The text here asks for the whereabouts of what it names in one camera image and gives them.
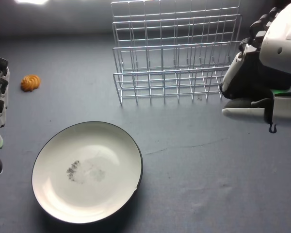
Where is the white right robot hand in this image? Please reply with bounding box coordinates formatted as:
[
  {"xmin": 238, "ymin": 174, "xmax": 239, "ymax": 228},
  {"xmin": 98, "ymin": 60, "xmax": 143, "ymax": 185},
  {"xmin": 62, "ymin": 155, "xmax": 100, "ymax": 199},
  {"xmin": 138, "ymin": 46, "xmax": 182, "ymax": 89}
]
[{"xmin": 219, "ymin": 2, "xmax": 291, "ymax": 133}]

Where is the silver wire dish rack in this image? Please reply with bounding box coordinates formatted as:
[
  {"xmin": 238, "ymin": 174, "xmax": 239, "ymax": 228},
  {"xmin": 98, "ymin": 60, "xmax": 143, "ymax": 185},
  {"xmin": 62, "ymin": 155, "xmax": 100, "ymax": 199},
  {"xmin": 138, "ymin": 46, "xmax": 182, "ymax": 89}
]
[{"xmin": 111, "ymin": 0, "xmax": 243, "ymax": 106}]

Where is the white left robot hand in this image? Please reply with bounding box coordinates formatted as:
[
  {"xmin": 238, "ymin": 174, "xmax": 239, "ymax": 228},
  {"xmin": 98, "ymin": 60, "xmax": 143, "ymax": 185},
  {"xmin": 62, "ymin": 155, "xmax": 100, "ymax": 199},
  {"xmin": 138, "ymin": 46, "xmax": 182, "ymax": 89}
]
[{"xmin": 0, "ymin": 54, "xmax": 10, "ymax": 178}]

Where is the orange swirl cookie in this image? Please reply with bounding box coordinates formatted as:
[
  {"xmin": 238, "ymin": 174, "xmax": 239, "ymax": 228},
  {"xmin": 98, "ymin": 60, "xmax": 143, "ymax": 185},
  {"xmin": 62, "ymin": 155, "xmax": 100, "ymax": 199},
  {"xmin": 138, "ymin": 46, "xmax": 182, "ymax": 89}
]
[{"xmin": 21, "ymin": 74, "xmax": 41, "ymax": 93}]

